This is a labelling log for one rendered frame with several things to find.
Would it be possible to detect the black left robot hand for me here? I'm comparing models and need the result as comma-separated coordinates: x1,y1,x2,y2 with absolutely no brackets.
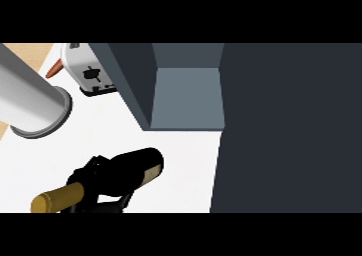
63,154,135,214

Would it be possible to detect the black wine bottle gold top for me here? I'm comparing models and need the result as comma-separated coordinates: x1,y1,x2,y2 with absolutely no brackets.
29,147,165,214

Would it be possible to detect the grey open cabinet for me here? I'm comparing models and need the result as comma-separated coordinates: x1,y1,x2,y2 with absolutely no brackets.
88,42,227,132

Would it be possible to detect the dark grey cabinet door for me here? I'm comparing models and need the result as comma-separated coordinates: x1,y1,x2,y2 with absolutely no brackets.
207,42,362,214

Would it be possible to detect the white cylinder with grey rim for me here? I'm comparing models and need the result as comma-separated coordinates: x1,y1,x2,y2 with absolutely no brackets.
0,43,73,140

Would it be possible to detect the orange carrot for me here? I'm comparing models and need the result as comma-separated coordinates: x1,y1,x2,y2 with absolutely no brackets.
44,59,66,80

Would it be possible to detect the white toaster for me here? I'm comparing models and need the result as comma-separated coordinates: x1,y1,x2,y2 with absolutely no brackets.
60,42,119,98

